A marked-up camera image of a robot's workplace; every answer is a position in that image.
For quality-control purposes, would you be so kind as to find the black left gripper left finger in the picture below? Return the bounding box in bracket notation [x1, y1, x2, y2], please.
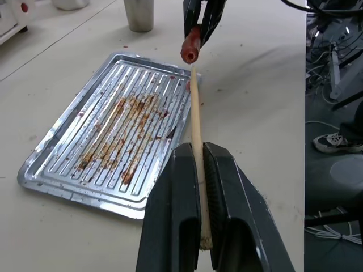
[135, 142, 203, 272]

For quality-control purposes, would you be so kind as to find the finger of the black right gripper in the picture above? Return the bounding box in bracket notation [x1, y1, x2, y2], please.
[197, 0, 228, 46]
[183, 0, 204, 41]

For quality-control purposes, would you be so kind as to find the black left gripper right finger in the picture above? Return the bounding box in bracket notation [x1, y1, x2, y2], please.
[202, 142, 296, 272]

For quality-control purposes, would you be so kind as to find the red sausage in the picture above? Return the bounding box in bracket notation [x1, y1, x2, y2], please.
[180, 24, 203, 65]

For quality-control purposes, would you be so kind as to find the wooden skewer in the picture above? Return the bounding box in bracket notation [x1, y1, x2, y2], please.
[189, 65, 214, 252]

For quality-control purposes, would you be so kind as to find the stainless steel cup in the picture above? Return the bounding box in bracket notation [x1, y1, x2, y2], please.
[123, 0, 155, 32]

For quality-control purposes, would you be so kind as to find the stained metal baking tray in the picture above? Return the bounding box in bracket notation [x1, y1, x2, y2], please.
[16, 51, 202, 220]

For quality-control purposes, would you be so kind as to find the black chair base leg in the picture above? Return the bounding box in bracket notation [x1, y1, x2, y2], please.
[305, 209, 363, 228]

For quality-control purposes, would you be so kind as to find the grey round base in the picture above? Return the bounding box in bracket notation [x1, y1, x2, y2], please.
[330, 154, 363, 188]

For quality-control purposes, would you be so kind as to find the white and black sneaker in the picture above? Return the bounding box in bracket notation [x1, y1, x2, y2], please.
[313, 132, 363, 154]

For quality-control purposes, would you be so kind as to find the white container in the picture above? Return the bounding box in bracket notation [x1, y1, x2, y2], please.
[52, 0, 91, 11]

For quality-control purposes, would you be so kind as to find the grey metal stand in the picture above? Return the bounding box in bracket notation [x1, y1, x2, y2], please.
[328, 16, 363, 100]

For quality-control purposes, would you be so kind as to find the dark trouser leg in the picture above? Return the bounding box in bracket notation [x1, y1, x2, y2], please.
[338, 100, 363, 144]

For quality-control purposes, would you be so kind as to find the white appliance with red knob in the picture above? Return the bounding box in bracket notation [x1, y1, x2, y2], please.
[0, 0, 38, 45]

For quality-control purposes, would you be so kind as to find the white floor cable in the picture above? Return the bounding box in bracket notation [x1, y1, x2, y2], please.
[305, 219, 363, 244]

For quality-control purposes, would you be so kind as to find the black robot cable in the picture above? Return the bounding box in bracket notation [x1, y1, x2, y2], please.
[280, 0, 363, 16]

